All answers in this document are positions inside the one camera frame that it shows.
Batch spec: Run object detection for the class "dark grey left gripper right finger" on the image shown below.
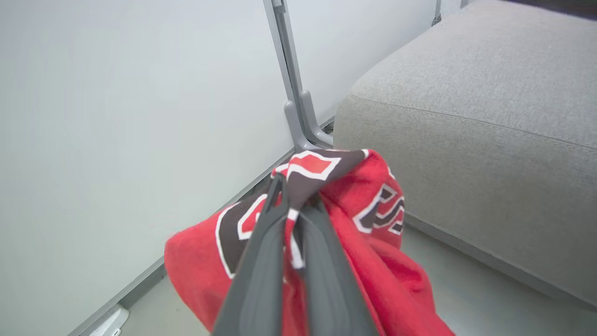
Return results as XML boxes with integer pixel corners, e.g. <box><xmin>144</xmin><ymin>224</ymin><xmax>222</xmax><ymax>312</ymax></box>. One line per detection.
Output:
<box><xmin>298</xmin><ymin>198</ymin><xmax>379</xmax><ymax>336</ymax></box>

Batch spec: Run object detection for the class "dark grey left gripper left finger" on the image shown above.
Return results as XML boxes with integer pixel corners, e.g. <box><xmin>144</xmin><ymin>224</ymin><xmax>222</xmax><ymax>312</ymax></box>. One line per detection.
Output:
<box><xmin>212</xmin><ymin>174</ymin><xmax>290</xmax><ymax>336</ymax></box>

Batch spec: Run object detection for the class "red garment with black-white print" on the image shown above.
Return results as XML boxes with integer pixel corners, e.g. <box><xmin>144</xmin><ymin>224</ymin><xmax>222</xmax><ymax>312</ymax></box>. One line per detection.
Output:
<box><xmin>164</xmin><ymin>148</ymin><xmax>455</xmax><ymax>336</ymax></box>

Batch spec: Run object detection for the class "grey metal partition leg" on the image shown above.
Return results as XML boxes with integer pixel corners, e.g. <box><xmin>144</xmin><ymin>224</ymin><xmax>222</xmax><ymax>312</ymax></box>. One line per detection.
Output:
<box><xmin>263</xmin><ymin>0</ymin><xmax>327</xmax><ymax>151</ymax></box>
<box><xmin>273</xmin><ymin>0</ymin><xmax>334</xmax><ymax>149</ymax></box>

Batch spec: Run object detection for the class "grey fabric sofa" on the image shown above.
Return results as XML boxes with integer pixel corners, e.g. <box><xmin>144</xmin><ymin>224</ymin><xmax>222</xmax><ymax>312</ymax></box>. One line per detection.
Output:
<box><xmin>333</xmin><ymin>0</ymin><xmax>597</xmax><ymax>308</ymax></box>

